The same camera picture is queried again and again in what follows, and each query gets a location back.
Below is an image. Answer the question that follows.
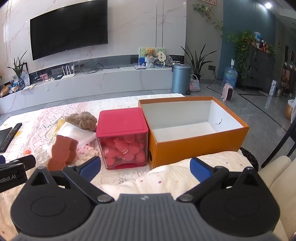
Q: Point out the pink fluffy cloth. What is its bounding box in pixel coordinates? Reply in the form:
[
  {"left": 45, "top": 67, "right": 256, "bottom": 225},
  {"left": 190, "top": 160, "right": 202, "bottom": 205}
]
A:
[{"left": 76, "top": 145, "right": 100, "bottom": 164}]

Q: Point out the white plastic bag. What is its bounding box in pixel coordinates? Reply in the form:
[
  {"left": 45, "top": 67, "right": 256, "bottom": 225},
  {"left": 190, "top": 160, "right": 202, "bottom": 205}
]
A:
[{"left": 44, "top": 118, "right": 96, "bottom": 157}]

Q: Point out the brown plush toy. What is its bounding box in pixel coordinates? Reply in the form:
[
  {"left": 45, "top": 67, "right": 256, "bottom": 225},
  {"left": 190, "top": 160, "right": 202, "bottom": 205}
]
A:
[{"left": 64, "top": 111, "right": 97, "bottom": 132}]

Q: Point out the black remote control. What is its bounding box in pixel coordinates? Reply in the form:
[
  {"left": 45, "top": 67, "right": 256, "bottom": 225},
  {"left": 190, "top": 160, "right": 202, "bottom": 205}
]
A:
[{"left": 1, "top": 123, "right": 23, "bottom": 153}]

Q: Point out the pink lace tablecloth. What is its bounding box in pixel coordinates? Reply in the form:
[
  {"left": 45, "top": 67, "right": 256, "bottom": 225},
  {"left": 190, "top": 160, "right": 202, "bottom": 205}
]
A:
[{"left": 1, "top": 93, "right": 184, "bottom": 240}]

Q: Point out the red lidded clear container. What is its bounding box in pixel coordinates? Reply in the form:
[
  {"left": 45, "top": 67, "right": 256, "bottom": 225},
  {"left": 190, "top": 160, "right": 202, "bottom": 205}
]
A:
[{"left": 96, "top": 108, "right": 149, "bottom": 170}]

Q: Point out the orange cardboard box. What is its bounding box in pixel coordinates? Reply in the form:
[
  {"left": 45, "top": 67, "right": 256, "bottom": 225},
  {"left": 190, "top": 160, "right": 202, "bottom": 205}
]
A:
[{"left": 138, "top": 96, "right": 249, "bottom": 169}]

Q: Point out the plant in glass vase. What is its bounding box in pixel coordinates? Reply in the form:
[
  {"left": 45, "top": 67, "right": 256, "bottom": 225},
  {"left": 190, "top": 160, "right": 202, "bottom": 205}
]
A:
[{"left": 7, "top": 51, "right": 27, "bottom": 90}]

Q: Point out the pink small heater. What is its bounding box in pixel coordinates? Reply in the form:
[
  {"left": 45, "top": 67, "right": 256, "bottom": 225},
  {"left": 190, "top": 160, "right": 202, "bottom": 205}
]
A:
[{"left": 222, "top": 83, "right": 234, "bottom": 101}]

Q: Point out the white wifi router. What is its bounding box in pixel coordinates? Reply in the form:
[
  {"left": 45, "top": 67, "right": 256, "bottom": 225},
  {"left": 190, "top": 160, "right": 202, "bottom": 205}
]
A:
[{"left": 62, "top": 64, "right": 75, "bottom": 79}]

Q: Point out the pastel woven basket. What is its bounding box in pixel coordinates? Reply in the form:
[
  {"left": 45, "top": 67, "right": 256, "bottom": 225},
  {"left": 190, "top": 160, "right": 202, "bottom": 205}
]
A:
[{"left": 189, "top": 74, "right": 200, "bottom": 92}]

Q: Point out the blue water jug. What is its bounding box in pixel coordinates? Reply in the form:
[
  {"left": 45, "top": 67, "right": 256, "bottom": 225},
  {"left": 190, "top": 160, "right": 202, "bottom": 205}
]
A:
[{"left": 222, "top": 59, "right": 238, "bottom": 88}]

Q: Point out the grey blue trash bin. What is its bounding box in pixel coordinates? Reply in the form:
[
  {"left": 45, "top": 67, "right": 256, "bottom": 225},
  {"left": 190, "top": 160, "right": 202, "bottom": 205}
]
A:
[{"left": 171, "top": 63, "right": 191, "bottom": 94}]

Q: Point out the dark cabinet with plants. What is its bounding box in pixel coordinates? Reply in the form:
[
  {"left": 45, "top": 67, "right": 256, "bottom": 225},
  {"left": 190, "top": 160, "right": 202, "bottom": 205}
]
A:
[{"left": 228, "top": 30, "right": 275, "bottom": 92}]

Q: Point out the potted green floor plant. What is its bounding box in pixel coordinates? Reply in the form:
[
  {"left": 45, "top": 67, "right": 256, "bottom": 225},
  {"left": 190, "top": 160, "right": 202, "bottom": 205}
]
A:
[{"left": 181, "top": 44, "right": 217, "bottom": 80}]

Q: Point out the black television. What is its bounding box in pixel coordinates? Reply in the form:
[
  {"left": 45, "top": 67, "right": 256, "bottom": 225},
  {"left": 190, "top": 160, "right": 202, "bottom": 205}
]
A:
[{"left": 30, "top": 1, "right": 108, "bottom": 60}]

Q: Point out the teddy bear on console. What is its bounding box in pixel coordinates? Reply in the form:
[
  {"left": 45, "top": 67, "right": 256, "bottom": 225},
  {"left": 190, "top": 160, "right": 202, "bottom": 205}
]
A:
[{"left": 144, "top": 48, "right": 155, "bottom": 58}]

